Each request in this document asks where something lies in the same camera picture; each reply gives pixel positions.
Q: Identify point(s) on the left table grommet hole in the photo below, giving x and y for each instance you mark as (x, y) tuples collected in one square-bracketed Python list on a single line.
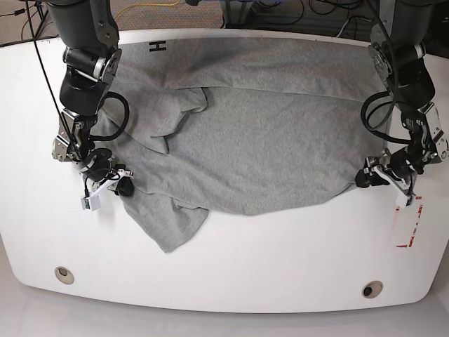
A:
[(64, 275)]

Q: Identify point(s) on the table grommet hole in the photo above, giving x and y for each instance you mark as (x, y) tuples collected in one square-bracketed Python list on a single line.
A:
[(372, 289), (64, 275)]

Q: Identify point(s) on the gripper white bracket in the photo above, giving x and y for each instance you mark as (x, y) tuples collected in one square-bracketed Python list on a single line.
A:
[(97, 166), (390, 169)]

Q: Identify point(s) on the red tape marking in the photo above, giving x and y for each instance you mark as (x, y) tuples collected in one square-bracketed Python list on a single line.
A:
[(405, 223)]

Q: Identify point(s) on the grey t-shirt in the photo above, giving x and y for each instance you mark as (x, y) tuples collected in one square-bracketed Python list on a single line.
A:
[(240, 125)]

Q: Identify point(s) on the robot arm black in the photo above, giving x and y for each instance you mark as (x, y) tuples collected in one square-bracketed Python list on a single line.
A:
[(92, 55), (405, 112)]

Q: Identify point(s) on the right table grommet hole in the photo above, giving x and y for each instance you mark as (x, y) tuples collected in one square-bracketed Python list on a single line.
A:
[(372, 289)]

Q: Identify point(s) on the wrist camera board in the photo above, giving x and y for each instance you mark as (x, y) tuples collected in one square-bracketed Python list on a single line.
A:
[(403, 200), (91, 203)]

